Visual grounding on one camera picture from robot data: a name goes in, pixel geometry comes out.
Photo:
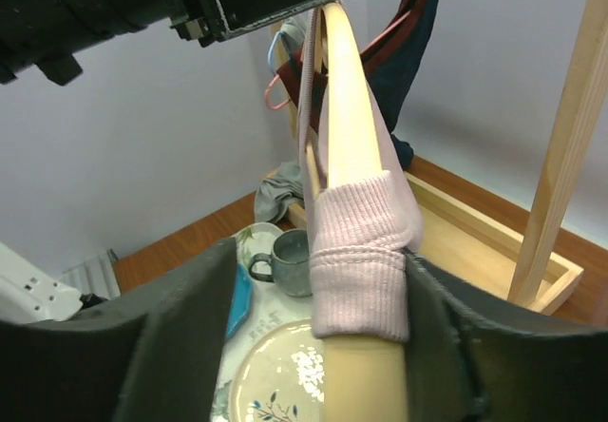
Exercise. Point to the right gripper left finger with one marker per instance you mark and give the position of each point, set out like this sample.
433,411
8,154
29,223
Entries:
152,354

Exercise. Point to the floral rectangular tray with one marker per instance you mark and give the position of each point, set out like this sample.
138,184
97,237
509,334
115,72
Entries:
270,309

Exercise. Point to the grey ceramic mug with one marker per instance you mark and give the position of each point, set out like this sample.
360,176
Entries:
286,265

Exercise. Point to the cream plastic hanger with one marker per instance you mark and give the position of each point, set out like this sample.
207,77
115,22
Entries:
365,377

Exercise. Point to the cream and blue plate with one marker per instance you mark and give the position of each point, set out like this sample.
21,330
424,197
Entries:
281,378

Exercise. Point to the wooden clothes rack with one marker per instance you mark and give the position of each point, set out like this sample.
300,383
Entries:
523,269

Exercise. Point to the blue dotted plate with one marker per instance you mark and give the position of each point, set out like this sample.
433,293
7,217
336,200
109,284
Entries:
241,302

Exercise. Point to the light blue hanger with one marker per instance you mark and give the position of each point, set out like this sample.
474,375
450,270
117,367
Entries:
279,40

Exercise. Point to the navy maroon tank top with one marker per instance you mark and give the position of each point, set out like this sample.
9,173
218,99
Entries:
390,64

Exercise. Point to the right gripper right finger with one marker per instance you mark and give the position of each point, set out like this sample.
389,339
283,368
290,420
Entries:
472,356

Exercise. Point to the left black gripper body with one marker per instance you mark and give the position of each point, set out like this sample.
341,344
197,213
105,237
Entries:
48,33

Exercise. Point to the grey tank top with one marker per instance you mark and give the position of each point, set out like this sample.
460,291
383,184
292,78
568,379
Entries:
278,192

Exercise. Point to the pink tank top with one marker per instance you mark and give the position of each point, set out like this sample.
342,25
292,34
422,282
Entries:
358,233

